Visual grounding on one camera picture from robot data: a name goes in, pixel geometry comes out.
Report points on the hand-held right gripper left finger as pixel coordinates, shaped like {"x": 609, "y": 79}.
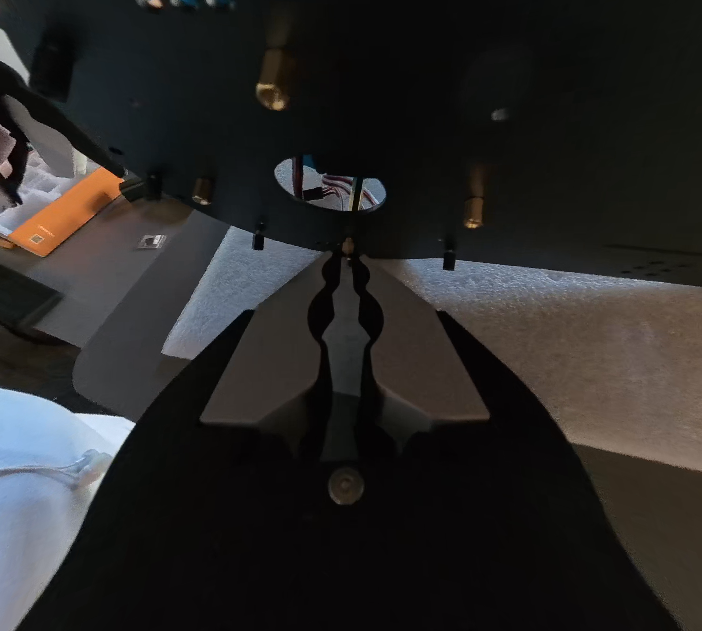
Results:
{"x": 263, "y": 368}

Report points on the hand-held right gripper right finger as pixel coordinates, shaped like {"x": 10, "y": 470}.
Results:
{"x": 422, "y": 368}

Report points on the blue and black toy robot arm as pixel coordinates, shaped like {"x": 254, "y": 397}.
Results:
{"x": 493, "y": 39}

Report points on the dark desk with wooden edge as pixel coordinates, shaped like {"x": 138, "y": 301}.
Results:
{"x": 120, "y": 285}

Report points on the grey foam mat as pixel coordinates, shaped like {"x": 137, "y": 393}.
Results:
{"x": 548, "y": 340}

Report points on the small clear plastic bag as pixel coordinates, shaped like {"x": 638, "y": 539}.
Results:
{"x": 151, "y": 241}

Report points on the orange flat box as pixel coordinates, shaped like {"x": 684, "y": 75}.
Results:
{"x": 60, "y": 225}

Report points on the dark flat object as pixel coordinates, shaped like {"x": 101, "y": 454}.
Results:
{"x": 22, "y": 302}

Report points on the white foam packaging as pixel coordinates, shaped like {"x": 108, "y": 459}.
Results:
{"x": 38, "y": 187}

